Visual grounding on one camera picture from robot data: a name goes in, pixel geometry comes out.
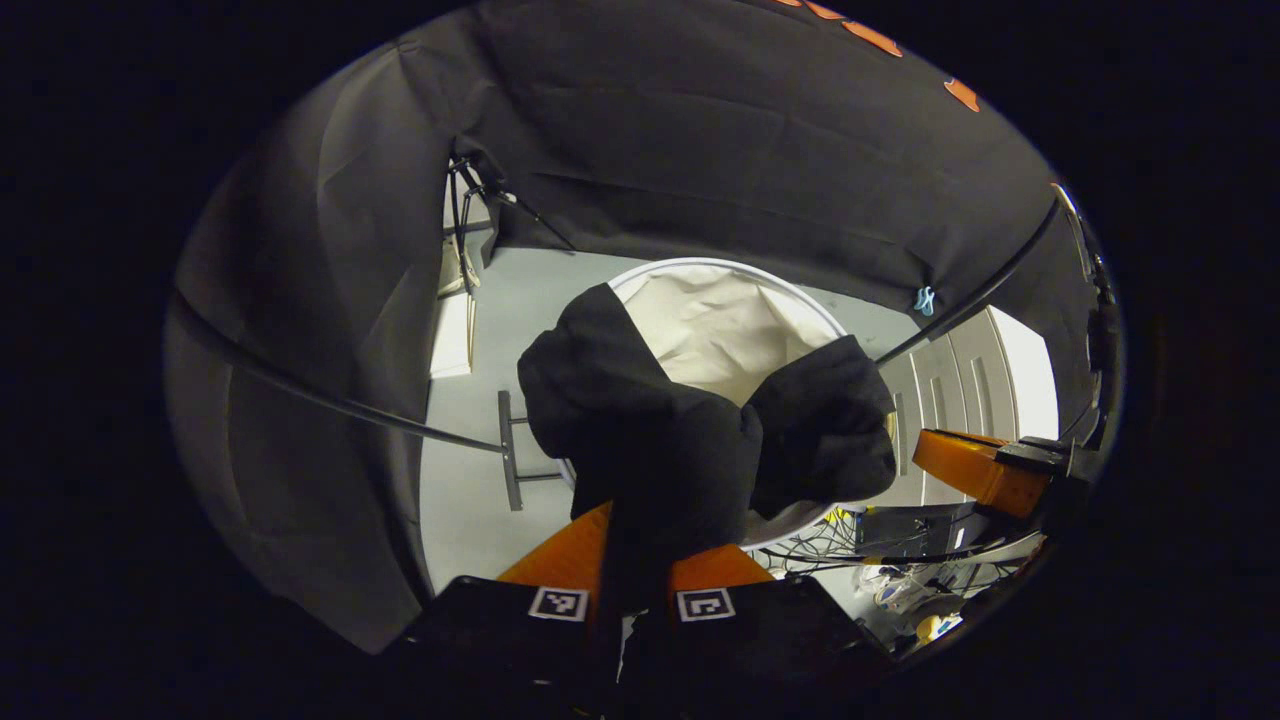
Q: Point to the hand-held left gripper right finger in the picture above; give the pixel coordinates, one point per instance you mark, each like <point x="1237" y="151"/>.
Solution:
<point x="770" y="640"/>

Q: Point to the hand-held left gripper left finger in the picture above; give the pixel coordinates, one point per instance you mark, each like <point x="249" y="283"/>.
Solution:
<point x="480" y="630"/>

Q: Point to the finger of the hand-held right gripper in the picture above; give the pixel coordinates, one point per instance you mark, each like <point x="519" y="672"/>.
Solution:
<point x="975" y="470"/>

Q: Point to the black knit jacket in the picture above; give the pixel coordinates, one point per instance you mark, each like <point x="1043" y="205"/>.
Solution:
<point x="650" y="440"/>

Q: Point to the white laundry hamper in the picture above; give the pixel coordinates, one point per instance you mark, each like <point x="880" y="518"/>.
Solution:
<point x="720" y="320"/>

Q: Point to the black device box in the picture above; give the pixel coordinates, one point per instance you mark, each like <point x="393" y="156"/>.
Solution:
<point x="910" y="530"/>

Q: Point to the white cabinet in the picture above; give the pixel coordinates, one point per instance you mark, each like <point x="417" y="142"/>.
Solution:
<point x="1000" y="380"/>

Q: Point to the blue clip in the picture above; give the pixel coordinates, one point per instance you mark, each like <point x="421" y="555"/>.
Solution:
<point x="925" y="300"/>

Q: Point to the white board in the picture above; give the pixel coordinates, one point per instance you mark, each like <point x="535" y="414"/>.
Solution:
<point x="452" y="335"/>

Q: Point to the black tripod stand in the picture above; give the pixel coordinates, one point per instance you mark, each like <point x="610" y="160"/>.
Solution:
<point x="468" y="215"/>

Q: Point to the black backdrop cloth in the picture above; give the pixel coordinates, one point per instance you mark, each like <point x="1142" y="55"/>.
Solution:
<point x="700" y="130"/>

